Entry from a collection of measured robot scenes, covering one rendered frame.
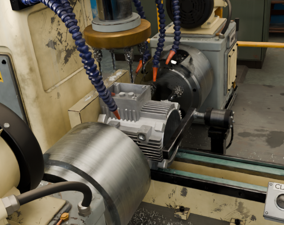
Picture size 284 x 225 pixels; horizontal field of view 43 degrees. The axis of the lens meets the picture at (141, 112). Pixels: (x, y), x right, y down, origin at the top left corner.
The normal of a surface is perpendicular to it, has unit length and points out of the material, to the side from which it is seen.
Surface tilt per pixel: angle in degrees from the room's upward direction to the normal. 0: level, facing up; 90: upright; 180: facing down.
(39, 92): 90
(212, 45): 90
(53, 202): 0
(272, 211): 38
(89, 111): 90
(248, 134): 0
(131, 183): 73
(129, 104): 90
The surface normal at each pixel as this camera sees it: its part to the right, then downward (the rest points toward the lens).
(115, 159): 0.55, -0.56
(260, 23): -0.39, 0.47
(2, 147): 0.75, -0.33
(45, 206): -0.09, -0.88
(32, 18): 0.91, 0.12
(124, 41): 0.26, 0.43
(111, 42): -0.13, 0.47
